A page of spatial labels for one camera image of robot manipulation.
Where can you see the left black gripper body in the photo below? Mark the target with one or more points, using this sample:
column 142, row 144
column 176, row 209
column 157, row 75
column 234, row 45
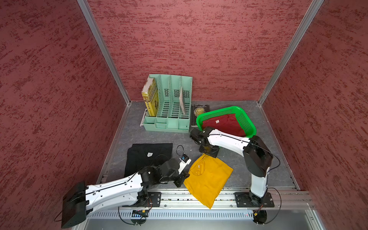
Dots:
column 178, row 178

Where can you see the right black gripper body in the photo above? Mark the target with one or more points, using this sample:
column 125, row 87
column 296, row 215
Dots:
column 210, row 149

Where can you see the yellow t-shirt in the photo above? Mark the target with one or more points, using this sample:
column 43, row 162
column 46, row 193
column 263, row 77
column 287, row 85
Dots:
column 207, row 177

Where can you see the red t-shirt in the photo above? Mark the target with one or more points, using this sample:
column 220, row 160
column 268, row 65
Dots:
column 226, row 123

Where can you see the green plastic basket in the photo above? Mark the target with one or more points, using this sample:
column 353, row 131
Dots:
column 245, row 122

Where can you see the black t-shirt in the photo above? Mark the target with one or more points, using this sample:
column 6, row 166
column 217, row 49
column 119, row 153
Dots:
column 142, row 155

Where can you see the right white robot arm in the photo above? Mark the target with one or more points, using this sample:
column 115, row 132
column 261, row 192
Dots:
column 257, row 156

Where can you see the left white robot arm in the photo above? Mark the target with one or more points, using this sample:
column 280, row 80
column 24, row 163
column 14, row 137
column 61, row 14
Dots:
column 82, row 201

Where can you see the black book with gold cover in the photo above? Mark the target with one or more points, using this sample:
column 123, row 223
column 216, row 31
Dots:
column 196, row 110

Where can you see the thin grey book in organizer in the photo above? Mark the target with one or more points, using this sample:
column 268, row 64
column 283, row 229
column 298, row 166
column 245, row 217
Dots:
column 181, row 101

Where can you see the paper under organizer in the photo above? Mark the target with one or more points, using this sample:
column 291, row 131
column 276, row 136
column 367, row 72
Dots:
column 143, row 118

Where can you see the mint green file organizer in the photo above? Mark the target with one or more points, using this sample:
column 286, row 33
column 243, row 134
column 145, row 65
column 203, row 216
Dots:
column 169, row 117

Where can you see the yellow book in organizer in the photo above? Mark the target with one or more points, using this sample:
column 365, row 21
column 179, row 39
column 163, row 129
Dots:
column 150, row 96

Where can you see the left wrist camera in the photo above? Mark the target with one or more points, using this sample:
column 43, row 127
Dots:
column 184, row 161

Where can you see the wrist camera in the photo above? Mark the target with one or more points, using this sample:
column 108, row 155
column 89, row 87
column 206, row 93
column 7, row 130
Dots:
column 184, row 161
column 196, row 136

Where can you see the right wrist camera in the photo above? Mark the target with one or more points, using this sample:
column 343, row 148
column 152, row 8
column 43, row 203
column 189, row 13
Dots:
column 196, row 136

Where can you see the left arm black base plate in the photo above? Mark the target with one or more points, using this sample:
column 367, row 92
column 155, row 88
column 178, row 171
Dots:
column 148, row 199

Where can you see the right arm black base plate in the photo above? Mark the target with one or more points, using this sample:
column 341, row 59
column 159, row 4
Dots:
column 248, row 200

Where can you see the aluminium front rail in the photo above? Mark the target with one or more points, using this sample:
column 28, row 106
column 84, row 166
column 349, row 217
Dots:
column 172, row 202

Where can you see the right aluminium corner post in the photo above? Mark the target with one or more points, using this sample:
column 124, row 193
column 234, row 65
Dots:
column 300, row 32

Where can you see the aluminium corner post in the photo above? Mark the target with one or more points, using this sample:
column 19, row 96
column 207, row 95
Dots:
column 300, row 32
column 88, row 15

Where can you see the left aluminium corner post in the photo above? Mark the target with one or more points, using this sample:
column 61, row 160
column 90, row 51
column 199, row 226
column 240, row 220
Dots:
column 88, row 15

